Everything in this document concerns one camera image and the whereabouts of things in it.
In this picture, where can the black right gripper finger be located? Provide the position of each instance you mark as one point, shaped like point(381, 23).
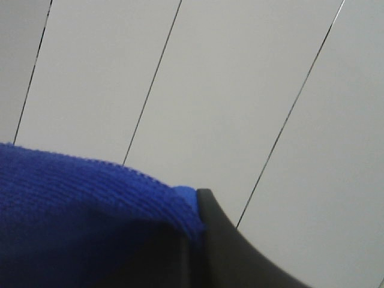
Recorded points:
point(228, 259)

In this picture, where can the blue microfibre towel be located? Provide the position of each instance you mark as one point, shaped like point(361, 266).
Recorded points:
point(67, 221)

